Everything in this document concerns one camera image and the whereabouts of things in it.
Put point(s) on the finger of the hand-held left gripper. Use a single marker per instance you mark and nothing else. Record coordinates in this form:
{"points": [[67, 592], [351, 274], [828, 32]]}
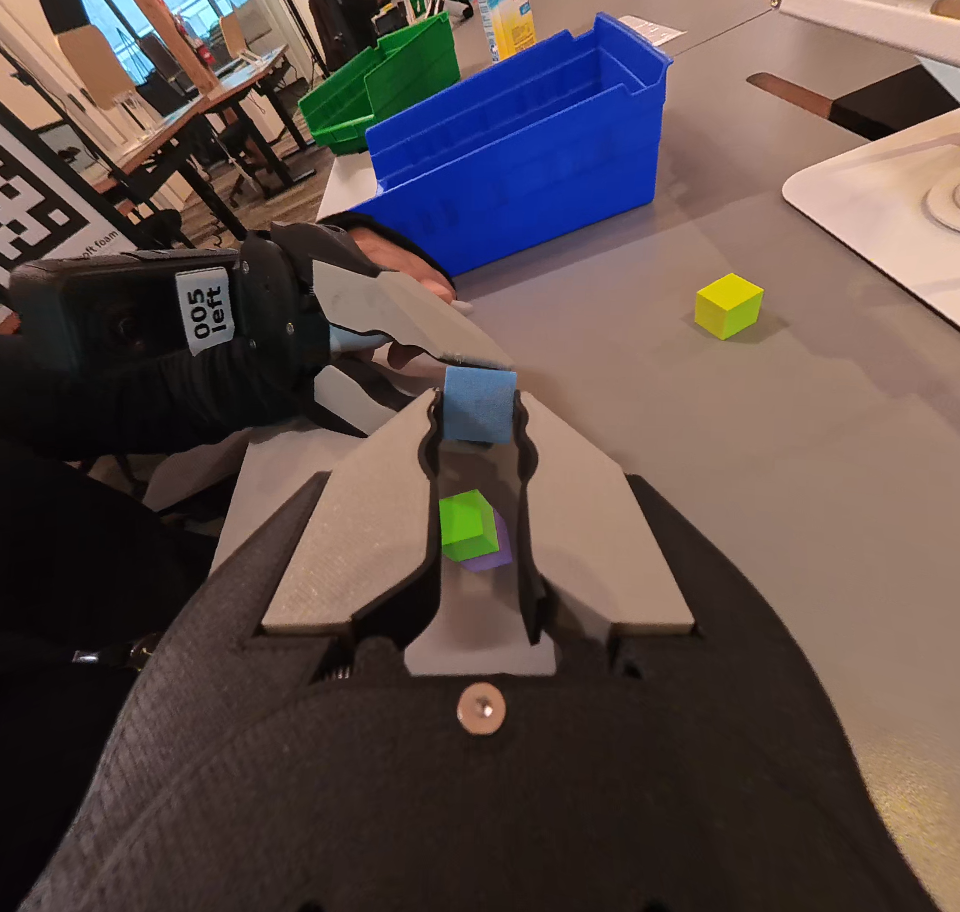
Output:
{"points": [[352, 398], [397, 312]]}

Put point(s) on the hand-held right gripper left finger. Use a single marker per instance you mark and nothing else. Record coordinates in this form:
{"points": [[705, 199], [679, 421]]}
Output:
{"points": [[345, 544]]}

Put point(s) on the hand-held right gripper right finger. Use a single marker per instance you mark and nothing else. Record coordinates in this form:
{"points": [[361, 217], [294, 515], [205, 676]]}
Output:
{"points": [[607, 552]]}

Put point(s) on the purple foam cube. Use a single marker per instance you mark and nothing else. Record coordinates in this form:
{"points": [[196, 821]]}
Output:
{"points": [[501, 552]]}

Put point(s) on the green foam cube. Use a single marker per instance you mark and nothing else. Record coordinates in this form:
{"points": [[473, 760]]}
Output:
{"points": [[465, 525]]}

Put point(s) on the light blue foam cube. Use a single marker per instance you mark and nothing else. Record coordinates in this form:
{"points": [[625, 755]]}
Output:
{"points": [[480, 405]]}

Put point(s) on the yellow foam cube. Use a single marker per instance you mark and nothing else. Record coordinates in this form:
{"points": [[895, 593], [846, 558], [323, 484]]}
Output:
{"points": [[727, 308]]}

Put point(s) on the person's left hand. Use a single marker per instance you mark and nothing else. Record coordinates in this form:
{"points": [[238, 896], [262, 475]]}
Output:
{"points": [[409, 263]]}

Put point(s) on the blue plastic bin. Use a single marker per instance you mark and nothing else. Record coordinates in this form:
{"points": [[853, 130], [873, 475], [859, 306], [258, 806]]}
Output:
{"points": [[525, 169]]}

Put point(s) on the green plastic bin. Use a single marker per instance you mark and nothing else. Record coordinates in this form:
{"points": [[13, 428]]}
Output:
{"points": [[334, 113], [420, 64]]}

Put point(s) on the wooden desk black legs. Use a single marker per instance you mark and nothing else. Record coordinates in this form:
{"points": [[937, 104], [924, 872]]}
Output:
{"points": [[225, 94]]}

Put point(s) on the tan chair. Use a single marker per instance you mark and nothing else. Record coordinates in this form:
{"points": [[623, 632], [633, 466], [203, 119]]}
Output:
{"points": [[94, 64]]}

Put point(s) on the wooden beam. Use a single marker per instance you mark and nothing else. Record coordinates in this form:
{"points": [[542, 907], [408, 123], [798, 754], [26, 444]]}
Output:
{"points": [[169, 19]]}

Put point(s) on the white paper label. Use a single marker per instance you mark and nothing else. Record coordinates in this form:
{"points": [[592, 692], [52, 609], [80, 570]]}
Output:
{"points": [[652, 29]]}

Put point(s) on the white document stand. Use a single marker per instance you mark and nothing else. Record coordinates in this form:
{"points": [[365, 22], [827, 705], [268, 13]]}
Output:
{"points": [[862, 199]]}

